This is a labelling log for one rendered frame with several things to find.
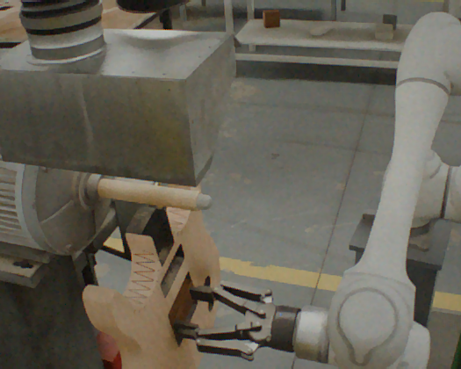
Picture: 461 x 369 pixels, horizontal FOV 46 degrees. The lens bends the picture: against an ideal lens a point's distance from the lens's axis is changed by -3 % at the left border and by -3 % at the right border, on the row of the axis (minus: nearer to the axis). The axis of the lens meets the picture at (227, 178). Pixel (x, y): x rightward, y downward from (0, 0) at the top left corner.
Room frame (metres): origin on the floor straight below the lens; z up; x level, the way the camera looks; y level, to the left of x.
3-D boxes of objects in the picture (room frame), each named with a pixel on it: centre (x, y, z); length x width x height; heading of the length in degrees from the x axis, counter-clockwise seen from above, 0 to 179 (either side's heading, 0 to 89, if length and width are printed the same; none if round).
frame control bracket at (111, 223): (1.04, 0.28, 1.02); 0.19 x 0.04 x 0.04; 159
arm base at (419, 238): (1.34, -0.51, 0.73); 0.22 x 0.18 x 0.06; 61
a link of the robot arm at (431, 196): (1.33, -0.54, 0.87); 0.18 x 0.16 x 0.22; 64
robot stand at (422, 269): (1.33, -0.53, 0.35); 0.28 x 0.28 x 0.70; 61
